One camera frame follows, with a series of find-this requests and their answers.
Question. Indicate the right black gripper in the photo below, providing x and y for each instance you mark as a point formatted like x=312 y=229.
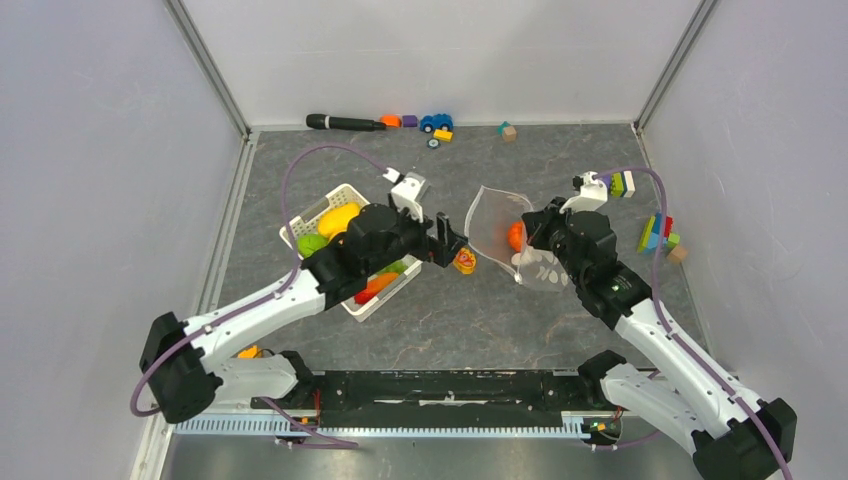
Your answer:
x=538 y=222

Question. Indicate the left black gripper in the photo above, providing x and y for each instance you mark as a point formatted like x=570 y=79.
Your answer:
x=440 y=250

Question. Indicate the clear zip top bag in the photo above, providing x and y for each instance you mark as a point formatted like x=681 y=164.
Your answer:
x=487 y=221

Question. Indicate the orange toy pumpkin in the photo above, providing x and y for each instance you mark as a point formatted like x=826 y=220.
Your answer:
x=516 y=236

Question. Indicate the green toy grapes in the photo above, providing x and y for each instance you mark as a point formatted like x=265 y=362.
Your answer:
x=397 y=267

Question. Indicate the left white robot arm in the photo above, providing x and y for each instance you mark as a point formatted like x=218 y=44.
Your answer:
x=191 y=365

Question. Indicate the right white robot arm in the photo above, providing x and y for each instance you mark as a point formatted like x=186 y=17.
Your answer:
x=729 y=430

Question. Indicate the yellow butterfly toy block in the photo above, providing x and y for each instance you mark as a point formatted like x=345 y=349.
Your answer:
x=465 y=261

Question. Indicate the multicolour brick stack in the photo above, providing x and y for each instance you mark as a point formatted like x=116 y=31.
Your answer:
x=656 y=233

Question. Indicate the green white brick stack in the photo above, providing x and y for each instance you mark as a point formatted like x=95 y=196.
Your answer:
x=622 y=184

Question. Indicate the red orange toy chili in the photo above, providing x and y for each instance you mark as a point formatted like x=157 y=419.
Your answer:
x=374 y=287

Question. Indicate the small wooden cube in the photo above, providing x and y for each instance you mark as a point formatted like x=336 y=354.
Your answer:
x=677 y=254

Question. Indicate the yellow toy mango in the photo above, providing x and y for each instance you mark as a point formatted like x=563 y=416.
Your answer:
x=336 y=220

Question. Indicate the yellow toy brick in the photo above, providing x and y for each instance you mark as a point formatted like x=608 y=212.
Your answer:
x=443 y=135

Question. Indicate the blue toy car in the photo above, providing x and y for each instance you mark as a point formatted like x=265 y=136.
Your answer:
x=440 y=121

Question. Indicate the purple toy block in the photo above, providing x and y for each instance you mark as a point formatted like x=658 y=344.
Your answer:
x=409 y=121

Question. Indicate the teal and wood cubes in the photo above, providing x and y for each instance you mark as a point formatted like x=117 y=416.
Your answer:
x=507 y=132

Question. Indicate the green toy pepper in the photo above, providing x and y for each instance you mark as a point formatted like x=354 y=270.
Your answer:
x=308 y=244

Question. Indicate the white perforated plastic basket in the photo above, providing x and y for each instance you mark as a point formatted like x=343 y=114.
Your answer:
x=306 y=222

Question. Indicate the orange toy piece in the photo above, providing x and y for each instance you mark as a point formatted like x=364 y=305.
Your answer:
x=391 y=121

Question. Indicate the black microphone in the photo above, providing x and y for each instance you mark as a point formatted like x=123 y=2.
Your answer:
x=328 y=122

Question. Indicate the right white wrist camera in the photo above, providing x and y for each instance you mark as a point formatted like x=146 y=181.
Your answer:
x=591 y=193

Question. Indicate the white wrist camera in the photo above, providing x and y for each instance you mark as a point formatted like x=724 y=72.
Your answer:
x=591 y=193
x=406 y=192

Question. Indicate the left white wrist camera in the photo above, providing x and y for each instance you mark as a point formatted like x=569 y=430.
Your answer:
x=406 y=192

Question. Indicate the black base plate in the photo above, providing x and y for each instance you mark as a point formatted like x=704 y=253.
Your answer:
x=444 y=398

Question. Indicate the white cable duct rail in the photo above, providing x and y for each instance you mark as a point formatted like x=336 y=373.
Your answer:
x=273 y=424

